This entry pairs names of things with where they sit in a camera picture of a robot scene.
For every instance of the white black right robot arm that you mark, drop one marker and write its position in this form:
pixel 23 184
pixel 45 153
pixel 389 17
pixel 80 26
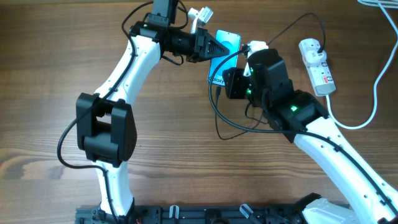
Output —
pixel 304 121

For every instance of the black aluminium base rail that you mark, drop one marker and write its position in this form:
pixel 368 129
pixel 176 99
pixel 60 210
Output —
pixel 280 213

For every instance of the white charger adapter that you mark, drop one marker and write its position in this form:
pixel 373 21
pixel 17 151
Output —
pixel 313 58

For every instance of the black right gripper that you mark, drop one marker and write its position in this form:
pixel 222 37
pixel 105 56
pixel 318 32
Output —
pixel 232 86

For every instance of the white power strip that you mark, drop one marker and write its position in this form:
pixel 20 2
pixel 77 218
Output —
pixel 320 76

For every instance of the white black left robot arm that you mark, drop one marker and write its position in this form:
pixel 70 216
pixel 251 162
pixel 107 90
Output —
pixel 106 129

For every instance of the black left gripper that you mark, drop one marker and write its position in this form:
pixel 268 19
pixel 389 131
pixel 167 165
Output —
pixel 201 38

